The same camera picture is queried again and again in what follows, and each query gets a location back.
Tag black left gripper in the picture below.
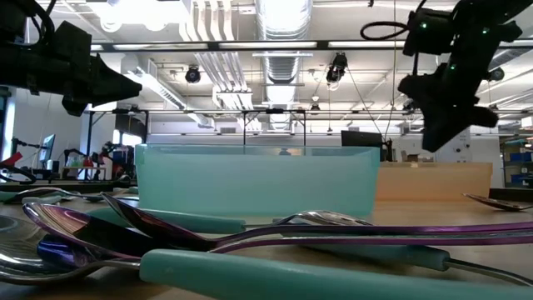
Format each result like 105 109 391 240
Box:
0 44 143 118

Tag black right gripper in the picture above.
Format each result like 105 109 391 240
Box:
396 19 524 153

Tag translucent green plastic bin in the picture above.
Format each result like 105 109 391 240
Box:
133 143 381 218

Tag black background robot arms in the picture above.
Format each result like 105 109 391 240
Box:
62 141 137 181

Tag white linear ceiling light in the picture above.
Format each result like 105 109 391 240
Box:
124 67 188 113

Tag slim background monitor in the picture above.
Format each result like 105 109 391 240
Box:
38 132 57 164

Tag black background monitor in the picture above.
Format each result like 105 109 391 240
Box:
340 129 395 163

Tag background storage shelving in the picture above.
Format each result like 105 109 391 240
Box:
501 136 533 188

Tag black overhead beam with lights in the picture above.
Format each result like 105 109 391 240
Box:
89 39 533 53

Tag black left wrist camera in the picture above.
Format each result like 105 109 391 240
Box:
52 19 93 63

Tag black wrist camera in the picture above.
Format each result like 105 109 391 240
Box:
52 19 93 63
402 7 456 58

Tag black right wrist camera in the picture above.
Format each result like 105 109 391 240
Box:
402 7 456 58

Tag thin hanging cable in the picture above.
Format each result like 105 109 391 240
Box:
382 0 397 143

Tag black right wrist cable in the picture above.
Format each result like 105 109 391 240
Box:
360 20 411 43

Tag silver spiral air duct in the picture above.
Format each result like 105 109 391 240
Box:
254 0 314 133

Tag black background table frame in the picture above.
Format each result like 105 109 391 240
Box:
82 107 308 168

